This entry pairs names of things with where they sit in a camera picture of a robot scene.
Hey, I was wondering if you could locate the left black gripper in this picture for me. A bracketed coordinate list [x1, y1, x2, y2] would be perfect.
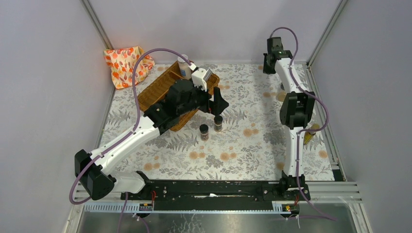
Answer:
[176, 80, 228, 116]

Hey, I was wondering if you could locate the blue label pellet jar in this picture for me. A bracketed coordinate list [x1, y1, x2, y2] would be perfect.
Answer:
[177, 56, 191, 80]
[201, 67, 212, 81]

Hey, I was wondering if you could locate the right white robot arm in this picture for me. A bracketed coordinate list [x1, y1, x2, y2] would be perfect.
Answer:
[263, 37, 315, 200]

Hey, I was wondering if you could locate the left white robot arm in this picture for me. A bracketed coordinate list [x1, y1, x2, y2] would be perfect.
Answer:
[74, 79, 229, 200]

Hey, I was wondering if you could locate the dark spice jar right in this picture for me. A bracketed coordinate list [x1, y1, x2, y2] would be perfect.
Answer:
[214, 116, 223, 132]

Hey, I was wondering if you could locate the dark spice jar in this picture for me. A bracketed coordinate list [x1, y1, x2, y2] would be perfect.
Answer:
[199, 124, 209, 141]
[214, 116, 223, 132]

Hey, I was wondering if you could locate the dark spice jar left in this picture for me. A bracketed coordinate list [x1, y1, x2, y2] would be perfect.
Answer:
[199, 124, 209, 141]

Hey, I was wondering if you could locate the floral patterned table mat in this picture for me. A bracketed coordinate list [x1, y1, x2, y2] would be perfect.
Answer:
[90, 63, 335, 182]

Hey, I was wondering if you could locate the brown wicker divided basket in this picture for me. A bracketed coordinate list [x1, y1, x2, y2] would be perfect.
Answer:
[137, 61, 220, 132]

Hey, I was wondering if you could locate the yellow label sauce bottle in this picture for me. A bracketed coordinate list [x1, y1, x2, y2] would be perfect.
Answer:
[303, 123, 320, 145]

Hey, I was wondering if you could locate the orange floral cloth bag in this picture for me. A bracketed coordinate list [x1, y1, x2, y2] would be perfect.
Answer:
[103, 46, 155, 89]

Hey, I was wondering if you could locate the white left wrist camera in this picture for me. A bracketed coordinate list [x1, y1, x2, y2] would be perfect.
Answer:
[191, 67, 207, 92]

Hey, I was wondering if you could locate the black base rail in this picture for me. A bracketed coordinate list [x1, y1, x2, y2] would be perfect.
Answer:
[120, 180, 310, 211]

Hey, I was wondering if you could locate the aluminium frame rail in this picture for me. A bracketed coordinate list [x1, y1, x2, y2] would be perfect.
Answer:
[80, 0, 114, 50]

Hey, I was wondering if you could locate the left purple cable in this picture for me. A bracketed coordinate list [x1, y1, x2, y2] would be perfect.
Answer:
[69, 48, 197, 233]

